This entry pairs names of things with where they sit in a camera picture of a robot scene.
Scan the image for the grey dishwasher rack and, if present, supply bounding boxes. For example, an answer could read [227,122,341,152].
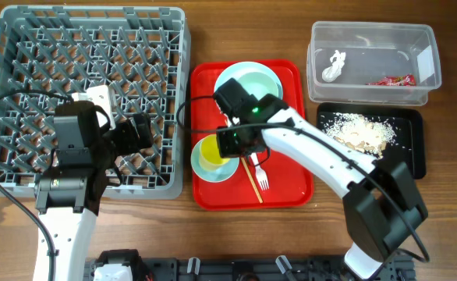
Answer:
[0,5,191,200]

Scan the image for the rice and food scraps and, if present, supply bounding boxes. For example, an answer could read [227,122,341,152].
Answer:
[320,112,396,158]

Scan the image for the red plastic tray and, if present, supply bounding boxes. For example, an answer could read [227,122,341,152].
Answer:
[190,59,314,211]

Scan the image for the black tray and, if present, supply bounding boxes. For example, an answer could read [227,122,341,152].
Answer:
[317,103,427,180]

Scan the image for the white plastic wrapper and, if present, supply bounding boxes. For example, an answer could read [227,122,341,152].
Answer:
[321,50,346,83]

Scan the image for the yellow plastic cup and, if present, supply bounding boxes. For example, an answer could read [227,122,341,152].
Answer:
[199,134,229,171]

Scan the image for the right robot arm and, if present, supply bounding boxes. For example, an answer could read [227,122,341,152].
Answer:
[213,78,429,279]

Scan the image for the large light blue plate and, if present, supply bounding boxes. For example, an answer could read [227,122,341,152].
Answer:
[214,62,284,99]

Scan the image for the wooden chopstick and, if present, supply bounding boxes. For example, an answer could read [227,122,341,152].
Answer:
[224,119,264,205]

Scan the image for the small light blue bowl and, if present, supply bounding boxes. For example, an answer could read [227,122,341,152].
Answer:
[190,139,239,183]

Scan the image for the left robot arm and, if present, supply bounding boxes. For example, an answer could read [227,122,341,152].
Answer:
[34,101,154,280]

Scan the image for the mint green bowl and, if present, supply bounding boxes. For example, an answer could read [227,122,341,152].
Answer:
[236,72,282,100]

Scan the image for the clear plastic bin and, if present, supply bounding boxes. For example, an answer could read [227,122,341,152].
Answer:
[306,21,442,106]

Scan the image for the white plastic fork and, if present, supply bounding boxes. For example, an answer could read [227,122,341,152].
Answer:
[250,153,269,190]

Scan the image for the red snack wrapper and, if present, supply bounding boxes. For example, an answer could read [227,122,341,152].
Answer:
[367,74,416,86]

